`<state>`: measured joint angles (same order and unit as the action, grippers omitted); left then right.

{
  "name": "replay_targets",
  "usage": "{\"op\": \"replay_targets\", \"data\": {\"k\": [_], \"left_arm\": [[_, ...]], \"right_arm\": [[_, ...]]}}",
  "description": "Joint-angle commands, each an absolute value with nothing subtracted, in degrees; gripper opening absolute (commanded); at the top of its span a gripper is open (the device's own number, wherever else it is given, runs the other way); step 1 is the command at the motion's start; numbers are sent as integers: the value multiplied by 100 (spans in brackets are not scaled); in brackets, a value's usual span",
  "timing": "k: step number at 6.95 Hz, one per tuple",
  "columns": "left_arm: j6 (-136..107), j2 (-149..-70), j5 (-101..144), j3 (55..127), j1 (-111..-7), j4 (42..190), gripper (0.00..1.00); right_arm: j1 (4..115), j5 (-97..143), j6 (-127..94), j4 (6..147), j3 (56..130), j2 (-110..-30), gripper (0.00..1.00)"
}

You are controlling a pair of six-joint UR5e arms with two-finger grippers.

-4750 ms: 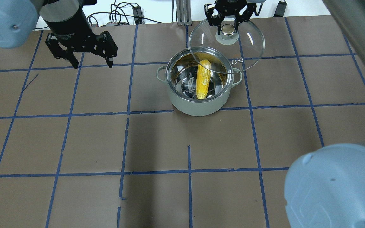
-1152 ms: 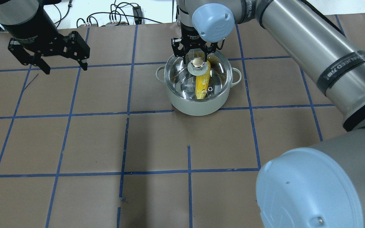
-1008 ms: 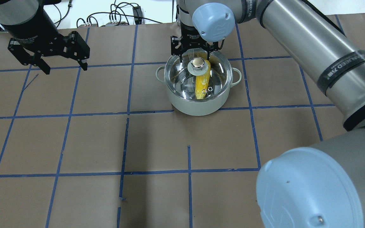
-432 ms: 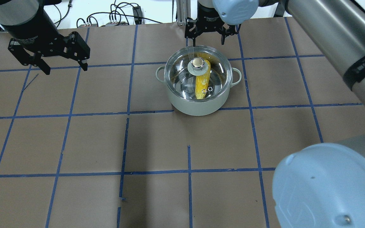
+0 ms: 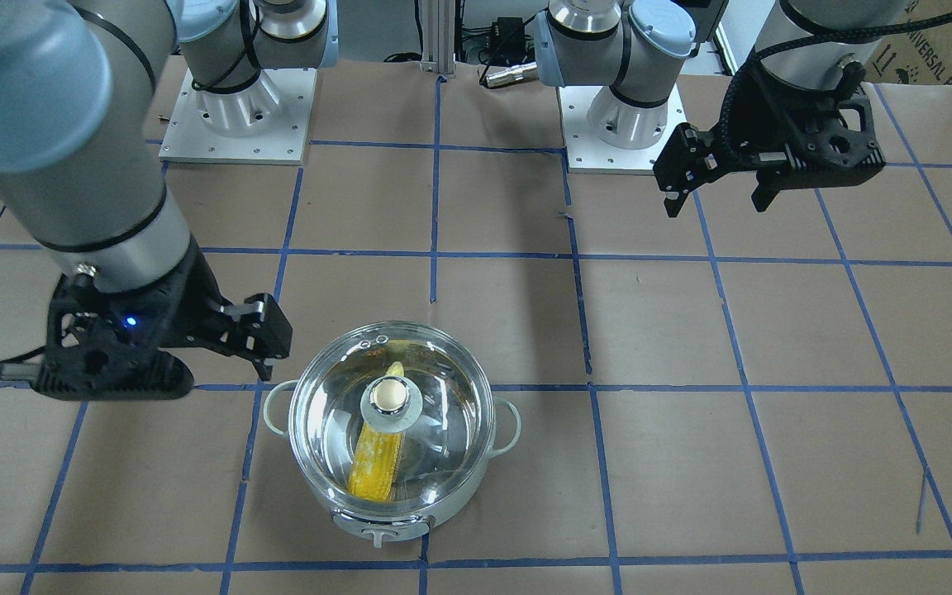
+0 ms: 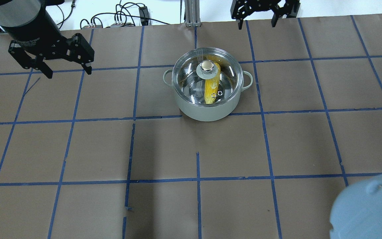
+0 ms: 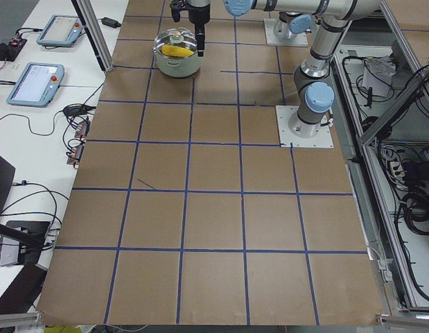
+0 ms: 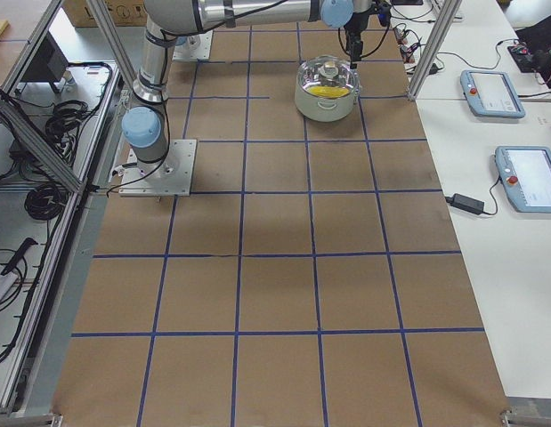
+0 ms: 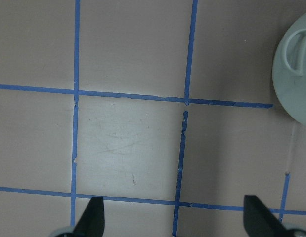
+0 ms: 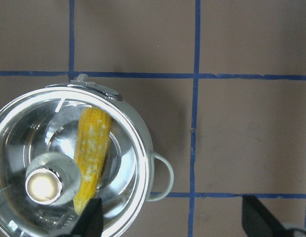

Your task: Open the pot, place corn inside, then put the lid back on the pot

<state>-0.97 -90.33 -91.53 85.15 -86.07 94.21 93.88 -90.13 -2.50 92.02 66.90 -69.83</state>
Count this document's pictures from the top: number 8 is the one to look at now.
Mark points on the teach pendant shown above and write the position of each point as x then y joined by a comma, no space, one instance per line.
491,94
526,175

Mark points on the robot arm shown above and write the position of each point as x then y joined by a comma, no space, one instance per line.
145,125

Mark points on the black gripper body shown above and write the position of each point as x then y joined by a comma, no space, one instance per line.
354,31

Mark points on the aluminium frame post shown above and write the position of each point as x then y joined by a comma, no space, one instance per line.
432,46

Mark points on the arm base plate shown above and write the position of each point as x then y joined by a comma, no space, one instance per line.
193,48
171,178

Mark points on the black power adapter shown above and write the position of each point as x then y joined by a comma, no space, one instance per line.
465,203

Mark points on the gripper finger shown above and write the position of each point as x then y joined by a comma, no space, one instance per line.
358,49
352,47

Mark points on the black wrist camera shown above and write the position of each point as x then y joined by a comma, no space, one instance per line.
384,12

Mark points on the glass pot lid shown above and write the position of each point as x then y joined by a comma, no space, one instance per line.
327,70

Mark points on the pale green cooking pot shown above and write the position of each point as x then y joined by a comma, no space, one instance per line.
324,110

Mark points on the yellow corn cob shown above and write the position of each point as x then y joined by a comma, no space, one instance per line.
328,92

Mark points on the brown paper table mat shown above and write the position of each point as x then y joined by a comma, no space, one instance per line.
311,278

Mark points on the far teach pendant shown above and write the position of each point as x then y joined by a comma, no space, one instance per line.
491,94

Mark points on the near teach pendant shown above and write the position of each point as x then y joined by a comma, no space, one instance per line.
526,175

